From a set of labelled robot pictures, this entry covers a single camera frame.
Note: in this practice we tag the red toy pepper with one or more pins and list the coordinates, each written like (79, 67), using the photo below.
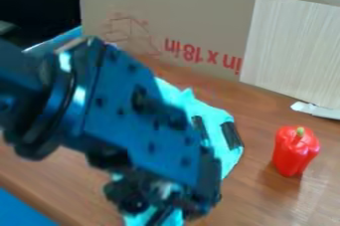
(294, 152)

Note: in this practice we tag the cyan cloth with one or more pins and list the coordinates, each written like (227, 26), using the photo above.
(211, 117)

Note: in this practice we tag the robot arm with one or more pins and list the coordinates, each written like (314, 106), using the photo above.
(26, 97)

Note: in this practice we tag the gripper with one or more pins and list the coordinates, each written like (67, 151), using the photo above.
(133, 123)

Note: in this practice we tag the cardboard box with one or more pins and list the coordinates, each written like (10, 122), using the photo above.
(186, 14)

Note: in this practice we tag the white board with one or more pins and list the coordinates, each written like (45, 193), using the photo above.
(294, 50)

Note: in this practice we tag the white paper scrap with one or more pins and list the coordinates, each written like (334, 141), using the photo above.
(316, 109)

